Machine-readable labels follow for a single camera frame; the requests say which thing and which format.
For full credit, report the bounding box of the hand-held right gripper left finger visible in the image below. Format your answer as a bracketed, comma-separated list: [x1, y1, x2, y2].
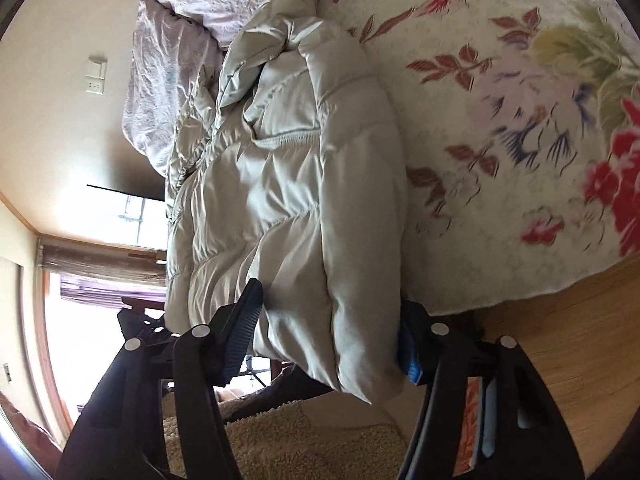
[55, 277, 266, 480]

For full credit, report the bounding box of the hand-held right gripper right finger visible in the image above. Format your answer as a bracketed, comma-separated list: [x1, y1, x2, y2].
[397, 299, 586, 480]

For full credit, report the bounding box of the beige puffer jacket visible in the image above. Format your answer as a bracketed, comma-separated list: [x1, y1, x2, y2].
[164, 0, 408, 406]

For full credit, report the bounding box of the orange printed packet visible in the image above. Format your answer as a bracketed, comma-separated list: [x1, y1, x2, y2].
[461, 377, 501, 472]

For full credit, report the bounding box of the beige fluffy rug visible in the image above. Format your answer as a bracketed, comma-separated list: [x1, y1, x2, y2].
[164, 389, 407, 480]

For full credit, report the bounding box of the brown curtain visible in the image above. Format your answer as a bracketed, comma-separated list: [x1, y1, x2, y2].
[41, 244, 167, 288]

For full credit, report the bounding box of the window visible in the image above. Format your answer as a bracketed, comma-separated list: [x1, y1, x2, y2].
[44, 197, 168, 411]

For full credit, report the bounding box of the floral bedspread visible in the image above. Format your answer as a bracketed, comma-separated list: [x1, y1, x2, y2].
[315, 0, 640, 311]

